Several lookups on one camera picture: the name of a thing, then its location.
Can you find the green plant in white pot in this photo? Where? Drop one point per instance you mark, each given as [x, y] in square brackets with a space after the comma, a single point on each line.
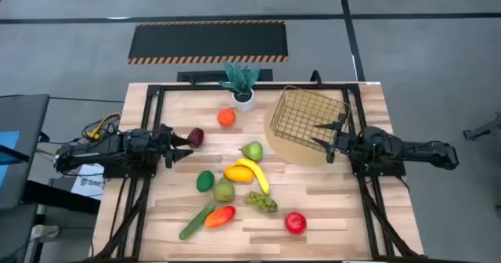
[242, 87]

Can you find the yellow banana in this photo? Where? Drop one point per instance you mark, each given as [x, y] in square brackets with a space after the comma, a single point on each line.
[260, 175]

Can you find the white paper sign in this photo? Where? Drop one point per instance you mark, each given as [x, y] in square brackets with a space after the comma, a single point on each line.
[90, 184]

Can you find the green grape bunch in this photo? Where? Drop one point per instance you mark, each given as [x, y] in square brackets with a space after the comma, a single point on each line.
[261, 202]

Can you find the dark grey side desk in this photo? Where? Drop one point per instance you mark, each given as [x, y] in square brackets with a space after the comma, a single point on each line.
[27, 118]

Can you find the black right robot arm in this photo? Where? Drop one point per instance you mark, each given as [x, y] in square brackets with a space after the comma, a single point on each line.
[407, 151]

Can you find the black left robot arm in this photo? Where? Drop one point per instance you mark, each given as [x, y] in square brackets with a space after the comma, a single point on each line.
[98, 153]

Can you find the orange tangerine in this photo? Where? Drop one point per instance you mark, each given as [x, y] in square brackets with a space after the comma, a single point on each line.
[226, 117]

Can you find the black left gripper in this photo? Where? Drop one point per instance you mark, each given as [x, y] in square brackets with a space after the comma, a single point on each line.
[163, 145]

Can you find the red orange mango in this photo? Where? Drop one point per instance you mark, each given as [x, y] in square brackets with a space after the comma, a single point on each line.
[220, 217]

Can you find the green cucumber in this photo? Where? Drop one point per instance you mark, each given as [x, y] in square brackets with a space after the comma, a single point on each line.
[195, 222]

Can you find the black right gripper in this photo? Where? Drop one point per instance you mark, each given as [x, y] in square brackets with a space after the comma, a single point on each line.
[343, 141]

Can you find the red apple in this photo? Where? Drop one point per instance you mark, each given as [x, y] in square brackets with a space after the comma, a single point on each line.
[295, 223]

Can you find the brownish green pear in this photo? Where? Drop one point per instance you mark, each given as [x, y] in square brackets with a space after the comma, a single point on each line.
[224, 192]

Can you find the dark green avocado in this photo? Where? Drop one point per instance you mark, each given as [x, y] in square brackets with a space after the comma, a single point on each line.
[205, 181]

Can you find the black hazard-striped floor mat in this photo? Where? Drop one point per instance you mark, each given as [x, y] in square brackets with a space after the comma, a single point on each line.
[207, 40]

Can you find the black metal table frame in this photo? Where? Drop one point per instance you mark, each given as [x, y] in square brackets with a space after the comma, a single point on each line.
[274, 87]

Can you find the yellow orange mango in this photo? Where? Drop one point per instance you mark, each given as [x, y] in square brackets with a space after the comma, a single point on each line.
[238, 174]

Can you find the bright green pear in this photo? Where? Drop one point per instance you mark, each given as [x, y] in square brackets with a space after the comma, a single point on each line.
[253, 151]

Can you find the dark red plum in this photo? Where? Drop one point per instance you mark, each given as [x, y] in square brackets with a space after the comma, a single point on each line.
[196, 137]

